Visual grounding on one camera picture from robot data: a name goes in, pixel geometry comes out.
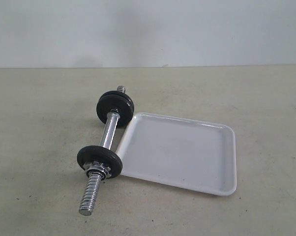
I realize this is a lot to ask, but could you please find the white plastic tray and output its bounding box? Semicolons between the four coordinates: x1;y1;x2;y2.
117;112;237;196

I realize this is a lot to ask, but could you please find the chrome star collar nut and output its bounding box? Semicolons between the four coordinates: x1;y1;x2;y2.
83;161;112;180

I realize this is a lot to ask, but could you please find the black weight plate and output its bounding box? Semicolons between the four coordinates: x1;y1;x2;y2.
96;95;134;128
77;145;123;178
98;90;135;109

